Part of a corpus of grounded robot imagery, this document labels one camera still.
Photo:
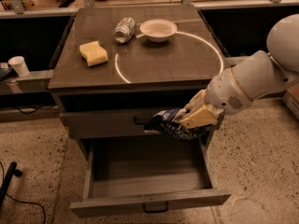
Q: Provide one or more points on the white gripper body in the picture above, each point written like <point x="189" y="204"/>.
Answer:
<point x="226" y="91"/>

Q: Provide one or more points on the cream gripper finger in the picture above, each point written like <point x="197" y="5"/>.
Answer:
<point x="205" y="115"/>
<point x="198" y="100"/>

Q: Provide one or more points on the blue chip bag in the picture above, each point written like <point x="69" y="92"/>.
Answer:
<point x="167" y="122"/>

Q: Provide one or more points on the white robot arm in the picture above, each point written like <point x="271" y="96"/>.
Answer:
<point x="262" y="73"/>

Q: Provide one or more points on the closed top drawer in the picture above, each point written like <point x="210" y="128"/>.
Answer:
<point x="108" y="123"/>

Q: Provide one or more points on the open middle drawer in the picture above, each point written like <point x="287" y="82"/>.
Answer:
<point x="146" y="174"/>

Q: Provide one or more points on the grey drawer cabinet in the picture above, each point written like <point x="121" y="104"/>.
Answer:
<point x="140" y="74"/>

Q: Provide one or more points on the white bowl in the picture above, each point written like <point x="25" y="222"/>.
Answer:
<point x="158" y="30"/>

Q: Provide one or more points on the crushed soda can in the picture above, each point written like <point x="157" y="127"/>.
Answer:
<point x="125" y="30"/>

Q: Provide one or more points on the yellow sponge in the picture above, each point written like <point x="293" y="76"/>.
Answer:
<point x="93" y="53"/>

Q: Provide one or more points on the white paper cup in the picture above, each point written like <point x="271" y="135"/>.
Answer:
<point x="19" y="65"/>

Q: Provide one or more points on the black stand foot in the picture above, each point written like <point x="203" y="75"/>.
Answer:
<point x="11" y="171"/>

